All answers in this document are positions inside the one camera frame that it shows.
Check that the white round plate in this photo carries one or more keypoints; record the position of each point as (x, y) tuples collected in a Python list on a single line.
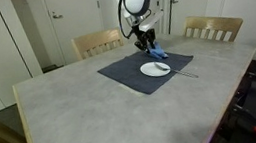
[(149, 70)]

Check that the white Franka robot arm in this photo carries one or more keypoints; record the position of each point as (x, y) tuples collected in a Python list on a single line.
[(134, 0)]

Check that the silver fork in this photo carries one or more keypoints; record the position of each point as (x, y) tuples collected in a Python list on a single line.
[(182, 73)]

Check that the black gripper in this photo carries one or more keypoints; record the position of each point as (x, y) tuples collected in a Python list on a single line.
[(144, 35)]

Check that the blue cloth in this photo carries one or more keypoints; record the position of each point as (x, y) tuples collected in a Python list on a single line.
[(159, 53)]

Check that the dark grey woven placemat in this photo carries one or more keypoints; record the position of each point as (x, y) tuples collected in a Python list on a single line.
[(125, 73)]

